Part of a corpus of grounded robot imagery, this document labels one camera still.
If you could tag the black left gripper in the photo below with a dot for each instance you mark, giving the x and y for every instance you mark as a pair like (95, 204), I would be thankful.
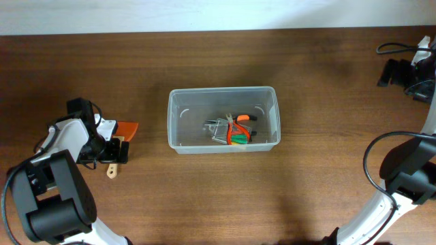
(112, 154)

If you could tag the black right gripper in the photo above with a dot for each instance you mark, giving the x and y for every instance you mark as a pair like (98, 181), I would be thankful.
(424, 94)

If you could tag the orange scraper with wooden handle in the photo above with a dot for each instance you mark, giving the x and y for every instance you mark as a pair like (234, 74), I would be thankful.
(125, 132)

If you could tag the clear box of coloured tubes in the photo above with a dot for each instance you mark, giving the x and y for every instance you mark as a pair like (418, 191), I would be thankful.
(220, 135)

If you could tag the red black diagonal cutters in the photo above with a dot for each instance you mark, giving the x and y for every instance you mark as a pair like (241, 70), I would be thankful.
(236, 133)

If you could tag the orange black long-nose pliers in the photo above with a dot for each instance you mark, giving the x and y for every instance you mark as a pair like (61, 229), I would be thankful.
(241, 119)

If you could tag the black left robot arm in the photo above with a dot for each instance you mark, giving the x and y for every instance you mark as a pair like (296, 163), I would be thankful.
(52, 199)

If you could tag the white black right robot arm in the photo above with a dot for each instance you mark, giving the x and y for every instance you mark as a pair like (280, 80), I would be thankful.
(407, 173)

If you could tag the clear plastic container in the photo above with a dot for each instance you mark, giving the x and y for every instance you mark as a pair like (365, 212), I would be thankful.
(188, 109)

